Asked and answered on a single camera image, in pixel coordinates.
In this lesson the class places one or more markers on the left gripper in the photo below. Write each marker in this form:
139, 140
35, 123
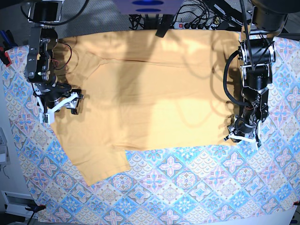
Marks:
241, 129

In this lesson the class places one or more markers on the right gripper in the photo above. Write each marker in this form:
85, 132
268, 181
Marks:
51, 99

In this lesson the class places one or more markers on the yellow T-shirt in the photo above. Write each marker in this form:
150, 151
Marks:
142, 92

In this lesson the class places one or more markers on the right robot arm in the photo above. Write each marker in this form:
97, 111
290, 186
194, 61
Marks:
41, 65

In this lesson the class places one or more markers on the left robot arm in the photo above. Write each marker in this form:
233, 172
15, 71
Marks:
256, 54

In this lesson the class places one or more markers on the patterned blue tablecloth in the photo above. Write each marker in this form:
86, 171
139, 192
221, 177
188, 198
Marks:
185, 186

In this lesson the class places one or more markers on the white box left edge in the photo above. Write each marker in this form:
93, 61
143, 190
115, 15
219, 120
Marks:
4, 154

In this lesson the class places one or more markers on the orange black clamp bottom-left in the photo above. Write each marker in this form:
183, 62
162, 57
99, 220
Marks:
35, 208

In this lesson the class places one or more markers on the black table clamp top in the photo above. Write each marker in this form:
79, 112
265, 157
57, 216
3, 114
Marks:
164, 25

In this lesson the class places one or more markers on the white power strip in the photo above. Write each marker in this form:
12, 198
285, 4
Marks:
194, 26

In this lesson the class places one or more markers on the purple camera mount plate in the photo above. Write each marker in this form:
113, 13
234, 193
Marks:
130, 7

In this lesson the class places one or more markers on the white rail bottom-left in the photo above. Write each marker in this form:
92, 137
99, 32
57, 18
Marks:
15, 203

